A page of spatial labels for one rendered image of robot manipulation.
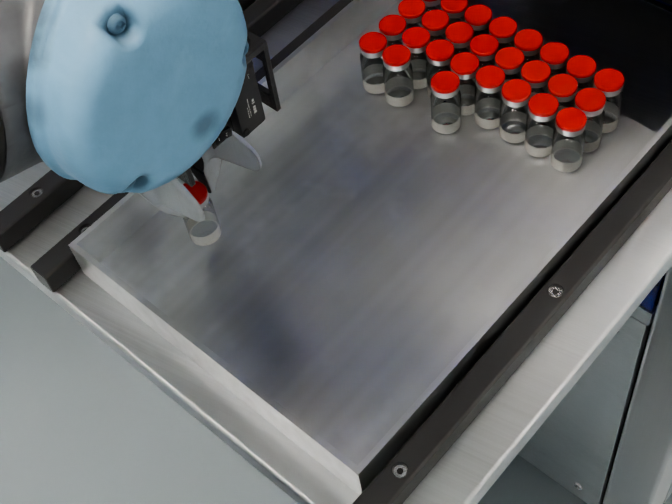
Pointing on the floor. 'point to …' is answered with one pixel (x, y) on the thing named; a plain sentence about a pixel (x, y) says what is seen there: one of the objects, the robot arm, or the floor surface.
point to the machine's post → (648, 419)
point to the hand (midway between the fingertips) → (184, 183)
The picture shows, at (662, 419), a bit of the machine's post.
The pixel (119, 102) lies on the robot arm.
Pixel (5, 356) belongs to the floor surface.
